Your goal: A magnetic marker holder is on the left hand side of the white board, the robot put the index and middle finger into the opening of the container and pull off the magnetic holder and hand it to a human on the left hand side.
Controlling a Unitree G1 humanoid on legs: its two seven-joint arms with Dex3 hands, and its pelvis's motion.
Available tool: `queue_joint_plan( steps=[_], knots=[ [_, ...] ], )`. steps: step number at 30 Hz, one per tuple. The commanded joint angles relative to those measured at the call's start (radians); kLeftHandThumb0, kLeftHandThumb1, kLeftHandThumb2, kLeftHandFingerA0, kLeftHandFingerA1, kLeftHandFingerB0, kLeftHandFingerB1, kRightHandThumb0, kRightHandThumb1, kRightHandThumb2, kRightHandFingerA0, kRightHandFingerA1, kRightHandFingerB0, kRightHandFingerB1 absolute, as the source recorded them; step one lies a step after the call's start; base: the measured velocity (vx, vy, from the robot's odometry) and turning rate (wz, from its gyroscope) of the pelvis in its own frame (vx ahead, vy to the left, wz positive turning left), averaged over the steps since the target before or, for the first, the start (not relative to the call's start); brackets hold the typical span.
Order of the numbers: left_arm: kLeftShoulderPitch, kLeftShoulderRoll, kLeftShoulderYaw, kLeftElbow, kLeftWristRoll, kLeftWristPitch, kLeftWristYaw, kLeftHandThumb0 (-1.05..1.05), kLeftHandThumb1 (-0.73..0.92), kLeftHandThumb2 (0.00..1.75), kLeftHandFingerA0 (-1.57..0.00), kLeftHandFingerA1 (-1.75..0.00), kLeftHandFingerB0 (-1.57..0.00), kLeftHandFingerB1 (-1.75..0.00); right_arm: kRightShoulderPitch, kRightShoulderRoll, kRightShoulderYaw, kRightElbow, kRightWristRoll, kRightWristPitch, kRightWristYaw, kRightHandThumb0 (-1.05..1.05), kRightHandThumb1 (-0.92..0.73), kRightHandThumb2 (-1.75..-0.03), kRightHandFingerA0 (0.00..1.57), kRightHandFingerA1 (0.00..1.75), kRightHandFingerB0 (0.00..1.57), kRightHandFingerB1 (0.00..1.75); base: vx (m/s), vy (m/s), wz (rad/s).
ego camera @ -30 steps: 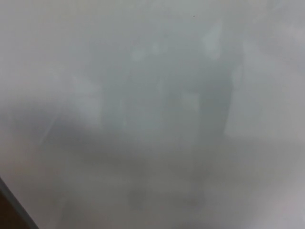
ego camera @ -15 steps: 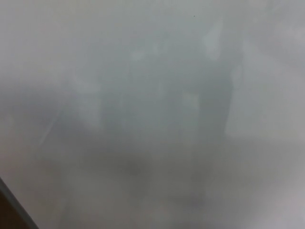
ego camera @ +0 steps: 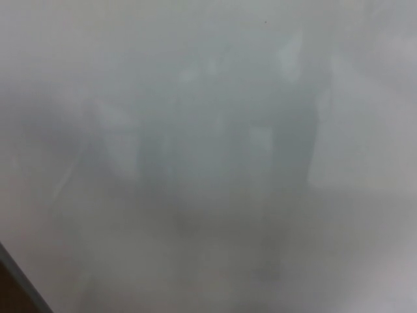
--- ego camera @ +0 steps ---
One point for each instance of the white magnetic whiteboard grey frame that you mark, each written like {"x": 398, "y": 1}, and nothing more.
{"x": 228, "y": 163}

